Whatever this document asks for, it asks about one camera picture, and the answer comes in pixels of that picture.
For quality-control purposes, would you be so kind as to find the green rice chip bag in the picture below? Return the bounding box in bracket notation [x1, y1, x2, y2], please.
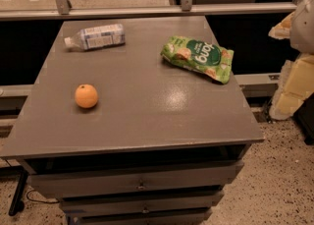
[161, 35, 234, 84]

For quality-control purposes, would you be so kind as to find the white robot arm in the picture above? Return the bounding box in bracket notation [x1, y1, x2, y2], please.
[269, 0, 314, 120]

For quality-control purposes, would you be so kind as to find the grey drawer cabinet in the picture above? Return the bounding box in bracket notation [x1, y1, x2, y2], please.
[1, 17, 263, 225]

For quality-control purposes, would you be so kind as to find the orange fruit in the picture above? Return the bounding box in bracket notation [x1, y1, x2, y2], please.
[75, 84, 98, 109]

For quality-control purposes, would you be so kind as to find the plastic bottle with blue label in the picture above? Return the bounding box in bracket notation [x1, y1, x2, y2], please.
[64, 24, 126, 51]

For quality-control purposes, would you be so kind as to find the grey metal railing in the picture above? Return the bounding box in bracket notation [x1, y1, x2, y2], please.
[0, 0, 314, 105]

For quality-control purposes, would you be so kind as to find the black table leg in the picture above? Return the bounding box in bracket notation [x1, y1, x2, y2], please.
[8, 166, 28, 217]

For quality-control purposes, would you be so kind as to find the black cable on floor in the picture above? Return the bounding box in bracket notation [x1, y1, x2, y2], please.
[25, 188, 60, 205]

